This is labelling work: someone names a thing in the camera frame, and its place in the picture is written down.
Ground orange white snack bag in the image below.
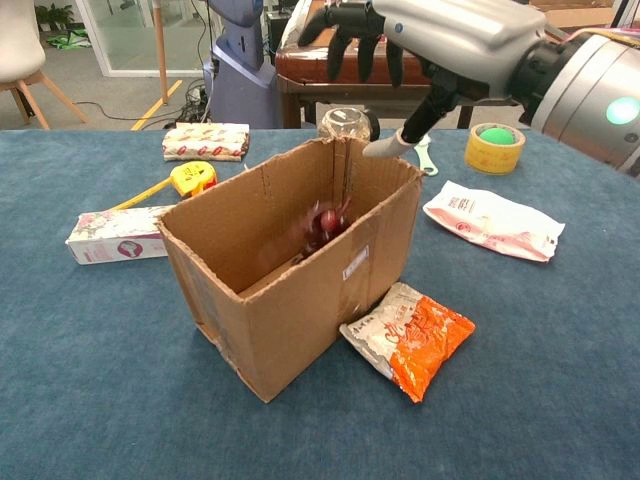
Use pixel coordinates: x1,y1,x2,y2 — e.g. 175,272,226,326
338,282,477,404

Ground white chair wooden legs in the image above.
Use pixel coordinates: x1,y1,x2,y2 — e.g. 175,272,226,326
0,0,92,131

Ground white and pink carton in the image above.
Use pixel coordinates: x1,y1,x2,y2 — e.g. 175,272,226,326
64,204,177,266

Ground yellow tape measure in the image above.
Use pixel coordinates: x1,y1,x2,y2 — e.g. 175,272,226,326
110,160,219,211

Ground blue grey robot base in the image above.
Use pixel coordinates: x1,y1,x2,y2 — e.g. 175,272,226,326
201,0,282,131

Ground brown cardboard carton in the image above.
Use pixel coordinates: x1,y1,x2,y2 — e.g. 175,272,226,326
528,0,617,32

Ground green potted plant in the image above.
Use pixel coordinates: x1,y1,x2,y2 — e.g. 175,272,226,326
34,2,77,32

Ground brown mahjong table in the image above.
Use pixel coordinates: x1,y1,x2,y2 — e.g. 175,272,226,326
274,0,584,131

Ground white pink snack bag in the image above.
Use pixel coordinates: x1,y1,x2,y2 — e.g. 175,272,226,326
422,179,567,264

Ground blue felt table cover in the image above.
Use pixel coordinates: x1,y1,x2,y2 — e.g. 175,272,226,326
0,127,640,480

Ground yellow packing tape roll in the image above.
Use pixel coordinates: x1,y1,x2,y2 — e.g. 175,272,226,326
463,123,527,177

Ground open brown cardboard box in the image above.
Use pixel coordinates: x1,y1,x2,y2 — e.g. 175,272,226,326
157,137,425,404

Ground white red patterned tissue pack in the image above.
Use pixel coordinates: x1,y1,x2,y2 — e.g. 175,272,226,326
162,122,251,163

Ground black floor cable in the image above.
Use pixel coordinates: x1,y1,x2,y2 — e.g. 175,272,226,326
74,99,176,124

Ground black cable tangle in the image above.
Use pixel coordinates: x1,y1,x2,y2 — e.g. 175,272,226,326
172,74,216,124

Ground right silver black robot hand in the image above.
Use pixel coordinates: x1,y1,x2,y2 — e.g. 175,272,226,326
298,0,547,159

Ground green ball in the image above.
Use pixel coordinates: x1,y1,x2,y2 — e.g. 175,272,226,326
478,127,516,147

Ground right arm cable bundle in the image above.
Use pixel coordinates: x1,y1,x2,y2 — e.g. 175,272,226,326
564,25,640,50

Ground wooden pole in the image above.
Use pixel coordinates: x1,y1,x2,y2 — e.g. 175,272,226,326
151,0,170,106

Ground purple grape bunch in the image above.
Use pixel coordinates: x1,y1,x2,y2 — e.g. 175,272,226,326
292,196,355,262

